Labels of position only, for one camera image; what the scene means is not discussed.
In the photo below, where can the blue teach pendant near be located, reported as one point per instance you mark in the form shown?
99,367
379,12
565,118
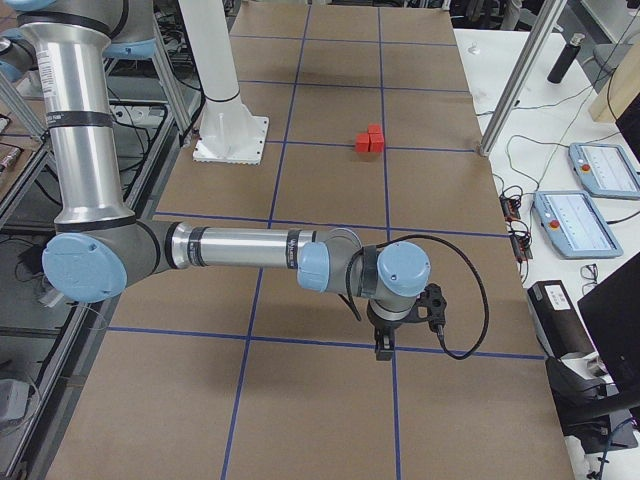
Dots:
575,226

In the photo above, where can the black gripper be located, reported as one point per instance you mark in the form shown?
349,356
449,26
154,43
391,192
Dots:
385,325

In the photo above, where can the aluminium frame post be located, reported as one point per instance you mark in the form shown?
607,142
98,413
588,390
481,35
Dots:
536,40

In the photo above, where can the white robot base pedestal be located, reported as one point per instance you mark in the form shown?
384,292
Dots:
228,131

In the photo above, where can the small circuit board far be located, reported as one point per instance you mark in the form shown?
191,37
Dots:
510,206

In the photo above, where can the blue teach pendant far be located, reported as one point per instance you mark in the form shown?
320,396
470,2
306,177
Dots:
605,170

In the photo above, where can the black box white label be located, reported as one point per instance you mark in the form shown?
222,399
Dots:
558,326

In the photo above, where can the black water bottle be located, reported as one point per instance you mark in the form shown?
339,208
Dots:
567,56

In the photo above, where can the small circuit board near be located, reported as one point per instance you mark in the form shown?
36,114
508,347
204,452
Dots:
520,239

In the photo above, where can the black monitor with stand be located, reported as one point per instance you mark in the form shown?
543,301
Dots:
611,315

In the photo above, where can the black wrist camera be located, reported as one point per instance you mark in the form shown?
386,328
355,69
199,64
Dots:
430,307

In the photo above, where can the wooden board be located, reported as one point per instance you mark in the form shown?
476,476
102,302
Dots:
621,61

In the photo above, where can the blue teach pendant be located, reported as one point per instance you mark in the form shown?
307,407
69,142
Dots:
605,170
575,226

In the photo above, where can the black eyeglasses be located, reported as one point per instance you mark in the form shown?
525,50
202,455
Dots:
589,273

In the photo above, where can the small circuit board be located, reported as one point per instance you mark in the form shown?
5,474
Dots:
510,206
520,239

